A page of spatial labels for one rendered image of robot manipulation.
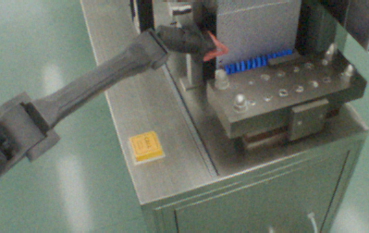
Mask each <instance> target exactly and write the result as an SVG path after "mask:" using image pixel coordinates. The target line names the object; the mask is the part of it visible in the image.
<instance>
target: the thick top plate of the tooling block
mask: <svg viewBox="0 0 369 233"><path fill-rule="evenodd" d="M325 52H326V50H324V51H320V52H316V53H312V54H308V55H302V56H301V62H299V63H296V64H292V65H288V66H284V67H279V68H275V69H270V67H268V66H267V65H264V66H261V67H255V68H251V69H247V70H243V71H240V72H235V73H231V74H228V87H227V88H226V89H225V90H219V89H217V87H216V86H215V83H216V78H213V79H210V80H207V81H206V82H207V98H208V100H210V101H211V103H212V105H213V107H214V110H215V112H216V114H217V115H218V117H219V119H220V121H221V123H222V125H223V127H224V129H225V130H226V132H227V134H228V136H229V138H233V137H237V136H240V135H243V134H247V133H250V132H253V131H256V130H259V129H264V128H268V127H272V126H274V125H277V124H281V123H284V122H287V121H289V118H290V112H291V107H293V106H296V105H299V104H305V103H309V102H312V101H315V100H319V99H322V98H326V99H327V100H328V101H329V105H328V108H330V107H333V106H337V105H340V104H345V103H347V102H350V101H353V100H357V99H360V98H363V95H364V92H365V89H366V85H367V80H366V79H365V78H364V77H363V76H362V75H361V74H360V73H359V72H358V71H357V69H356V71H355V73H356V75H355V81H352V82H347V81H345V80H344V79H343V78H342V74H343V72H344V69H346V67H347V65H349V64H350V61H349V60H348V59H347V57H346V56H345V55H344V54H342V53H341V52H340V51H339V49H338V48H337V58H336V59H334V60H329V59H326V58H325V57H324V53H325ZM238 94H244V95H245V97H246V100H247V105H248V111H247V112H246V113H245V114H236V113H234V112H233V110H232V106H233V104H234V100H235V97H236V95H238Z"/></svg>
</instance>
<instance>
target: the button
mask: <svg viewBox="0 0 369 233"><path fill-rule="evenodd" d="M129 143H130V146H131V149H132V152H133V155H134V158H135V161H136V163H138V162H140V161H143V160H147V159H150V158H153V157H156V156H159V155H162V149H161V146H160V144H159V141H158V139H157V137H156V135H155V132H154V131H152V132H149V133H145V134H142V135H139V136H136V137H132V138H129Z"/></svg>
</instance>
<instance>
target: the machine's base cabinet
mask: <svg viewBox="0 0 369 233"><path fill-rule="evenodd" d="M364 141H365V138H363V139H361V140H358V141H356V142H354V143H351V144H348V145H345V146H342V147H339V148H337V149H335V150H332V151H329V152H326V153H321V154H318V155H316V156H313V157H310V158H307V159H304V160H303V161H301V162H299V163H296V164H293V165H290V166H285V167H283V168H280V169H277V170H274V171H271V172H268V173H265V174H262V175H260V176H257V177H254V178H249V179H246V180H243V181H241V182H237V183H234V184H231V185H228V186H226V187H224V188H221V189H218V190H213V191H210V192H207V193H205V194H202V195H199V196H196V197H193V198H188V199H185V200H182V201H179V202H175V203H172V204H169V205H167V206H164V207H158V208H155V209H153V210H151V211H148V212H145V213H143V216H144V219H145V222H146V225H147V228H148V231H149V233H314V228H313V225H312V220H311V219H309V217H308V216H307V215H308V214H309V213H311V212H313V213H314V215H315V218H314V220H315V221H314V222H315V225H316V227H317V231H318V233H330V231H331V228H332V226H333V224H334V221H335V218H336V216H337V214H338V209H339V207H340V205H341V202H342V200H343V199H344V197H345V194H346V191H347V188H348V187H349V184H350V181H351V177H352V174H353V171H354V168H355V167H356V164H357V161H358V158H359V156H360V153H361V150H362V147H363V144H364Z"/></svg>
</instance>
